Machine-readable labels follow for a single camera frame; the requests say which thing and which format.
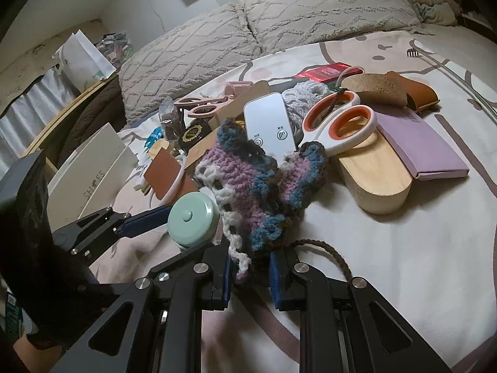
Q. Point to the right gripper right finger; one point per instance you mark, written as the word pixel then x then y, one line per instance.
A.
pixel 346 326

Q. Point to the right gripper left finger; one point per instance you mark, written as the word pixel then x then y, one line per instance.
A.
pixel 155 324

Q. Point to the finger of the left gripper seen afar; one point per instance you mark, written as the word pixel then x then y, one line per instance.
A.
pixel 94 234

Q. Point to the mint green tape measure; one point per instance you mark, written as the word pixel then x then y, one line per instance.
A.
pixel 193 219

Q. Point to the purple crochet piece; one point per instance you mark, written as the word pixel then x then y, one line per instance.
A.
pixel 257 196

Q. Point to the brown leather sleeve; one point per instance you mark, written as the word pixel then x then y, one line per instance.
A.
pixel 161 175

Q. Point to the white shoe box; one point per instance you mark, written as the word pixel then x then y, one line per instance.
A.
pixel 91 177

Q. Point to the wooden bedside shelf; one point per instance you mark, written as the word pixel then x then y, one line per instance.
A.
pixel 51 138

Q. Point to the grey curtain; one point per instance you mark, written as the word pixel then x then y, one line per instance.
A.
pixel 29 113

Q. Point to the blue foil packet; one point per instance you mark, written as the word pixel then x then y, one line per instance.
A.
pixel 156 134

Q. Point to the brown folded blanket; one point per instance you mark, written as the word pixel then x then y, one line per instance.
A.
pixel 106 107

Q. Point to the oval wooden block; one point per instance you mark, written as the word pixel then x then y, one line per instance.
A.
pixel 375 175

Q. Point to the white paper shopping bag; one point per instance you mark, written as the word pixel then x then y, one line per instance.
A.
pixel 81 62

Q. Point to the pink scissors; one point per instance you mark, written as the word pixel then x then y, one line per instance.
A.
pixel 200 107

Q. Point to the left beige knitted pillow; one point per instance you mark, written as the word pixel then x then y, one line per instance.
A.
pixel 186 57

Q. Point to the beige knitted pillow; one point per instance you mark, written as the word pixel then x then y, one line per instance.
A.
pixel 281 24
pixel 186 57

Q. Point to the purple notebook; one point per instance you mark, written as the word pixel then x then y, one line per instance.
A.
pixel 425 154

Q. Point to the long wooden strip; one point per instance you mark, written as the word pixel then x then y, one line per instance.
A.
pixel 233 110

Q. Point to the white remote control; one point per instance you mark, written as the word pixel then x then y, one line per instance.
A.
pixel 268 126

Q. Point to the brown leather pouch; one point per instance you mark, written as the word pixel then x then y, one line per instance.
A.
pixel 420 96

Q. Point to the red card packet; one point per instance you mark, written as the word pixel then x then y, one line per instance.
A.
pixel 323 74

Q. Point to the metal rod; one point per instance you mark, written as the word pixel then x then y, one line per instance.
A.
pixel 490 110

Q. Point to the right beige knitted pillow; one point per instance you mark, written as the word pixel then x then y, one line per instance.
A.
pixel 281 24

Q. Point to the beige plush cushion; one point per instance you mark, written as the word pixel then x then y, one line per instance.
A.
pixel 436 12

